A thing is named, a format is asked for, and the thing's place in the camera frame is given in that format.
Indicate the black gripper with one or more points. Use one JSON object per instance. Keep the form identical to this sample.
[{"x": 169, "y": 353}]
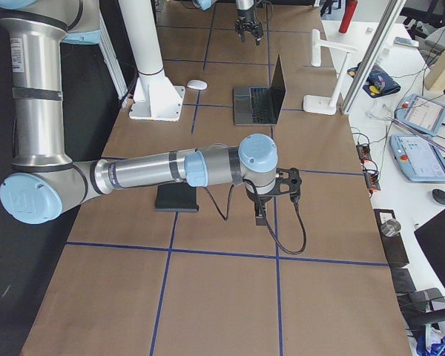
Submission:
[
  {"x": 247, "y": 18},
  {"x": 259, "y": 200}
]

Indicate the grey laptop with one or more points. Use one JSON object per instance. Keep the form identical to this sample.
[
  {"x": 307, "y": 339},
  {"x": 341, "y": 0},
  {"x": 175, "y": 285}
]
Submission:
[{"x": 258, "y": 105}]

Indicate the white computer mouse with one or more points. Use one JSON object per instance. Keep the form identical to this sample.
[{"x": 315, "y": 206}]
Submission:
[{"x": 197, "y": 84}]

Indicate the black mouse pad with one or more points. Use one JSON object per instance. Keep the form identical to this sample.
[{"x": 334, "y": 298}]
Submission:
[{"x": 176, "y": 197}]

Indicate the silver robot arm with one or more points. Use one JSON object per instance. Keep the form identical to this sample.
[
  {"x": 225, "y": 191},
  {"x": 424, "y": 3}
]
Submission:
[
  {"x": 45, "y": 181},
  {"x": 244, "y": 5}
]

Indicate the black desk mouse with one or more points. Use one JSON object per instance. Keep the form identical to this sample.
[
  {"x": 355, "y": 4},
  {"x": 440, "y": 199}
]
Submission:
[{"x": 438, "y": 195}]

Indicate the red cylinder bottle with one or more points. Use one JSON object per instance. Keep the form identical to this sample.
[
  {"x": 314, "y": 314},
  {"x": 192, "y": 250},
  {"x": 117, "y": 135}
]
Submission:
[{"x": 350, "y": 8}]

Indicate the orange connector box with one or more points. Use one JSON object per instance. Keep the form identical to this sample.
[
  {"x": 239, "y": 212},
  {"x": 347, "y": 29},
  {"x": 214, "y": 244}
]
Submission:
[{"x": 370, "y": 169}]

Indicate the blue space pattern pouch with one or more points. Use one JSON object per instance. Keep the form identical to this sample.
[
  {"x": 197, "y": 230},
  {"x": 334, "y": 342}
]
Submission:
[{"x": 379, "y": 83}]

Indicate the black box under cup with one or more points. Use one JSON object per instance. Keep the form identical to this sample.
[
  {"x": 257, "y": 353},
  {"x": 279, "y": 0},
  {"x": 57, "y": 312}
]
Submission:
[{"x": 393, "y": 247}]

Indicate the near teach pendant tablet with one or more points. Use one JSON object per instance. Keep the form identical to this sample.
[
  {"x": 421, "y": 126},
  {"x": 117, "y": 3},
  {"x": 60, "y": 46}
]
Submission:
[{"x": 417, "y": 159}]

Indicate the teach pendant tablet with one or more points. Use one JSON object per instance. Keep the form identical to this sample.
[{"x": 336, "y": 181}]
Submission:
[
  {"x": 421, "y": 113},
  {"x": 417, "y": 159}
]

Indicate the far teach pendant tablet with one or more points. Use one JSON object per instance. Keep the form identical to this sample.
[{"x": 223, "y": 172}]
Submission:
[{"x": 421, "y": 113}]

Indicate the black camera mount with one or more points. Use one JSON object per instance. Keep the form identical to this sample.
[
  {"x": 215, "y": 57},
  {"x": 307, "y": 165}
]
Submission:
[{"x": 288, "y": 181}]

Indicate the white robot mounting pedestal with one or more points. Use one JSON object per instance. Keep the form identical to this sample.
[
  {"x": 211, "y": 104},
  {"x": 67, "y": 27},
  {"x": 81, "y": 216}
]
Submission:
[{"x": 155, "y": 97}]

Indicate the aluminium frame post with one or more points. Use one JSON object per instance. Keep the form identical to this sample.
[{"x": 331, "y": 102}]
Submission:
[{"x": 375, "y": 47}]

